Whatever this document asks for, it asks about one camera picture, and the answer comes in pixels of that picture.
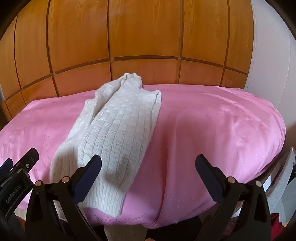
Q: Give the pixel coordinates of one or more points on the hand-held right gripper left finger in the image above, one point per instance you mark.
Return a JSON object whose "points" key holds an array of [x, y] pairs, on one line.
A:
{"points": [[89, 178]]}

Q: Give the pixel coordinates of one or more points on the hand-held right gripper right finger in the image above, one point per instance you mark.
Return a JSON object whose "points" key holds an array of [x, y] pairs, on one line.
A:
{"points": [[209, 179]]}

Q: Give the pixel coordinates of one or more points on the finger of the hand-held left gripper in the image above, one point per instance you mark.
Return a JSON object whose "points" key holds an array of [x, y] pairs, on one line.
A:
{"points": [[29, 162], [5, 166]]}

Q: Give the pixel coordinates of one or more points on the white knit sweater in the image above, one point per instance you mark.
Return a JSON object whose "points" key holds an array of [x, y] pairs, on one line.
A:
{"points": [[115, 129]]}

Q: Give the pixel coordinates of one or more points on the pink blanket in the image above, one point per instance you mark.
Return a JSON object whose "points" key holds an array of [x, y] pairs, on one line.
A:
{"points": [[208, 129]]}

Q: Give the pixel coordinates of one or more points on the red cloth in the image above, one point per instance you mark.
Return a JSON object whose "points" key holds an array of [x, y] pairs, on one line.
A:
{"points": [[277, 228]]}

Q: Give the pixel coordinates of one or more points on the wooden panelled wardrobe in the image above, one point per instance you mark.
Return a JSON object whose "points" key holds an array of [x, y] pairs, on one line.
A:
{"points": [[138, 34]]}

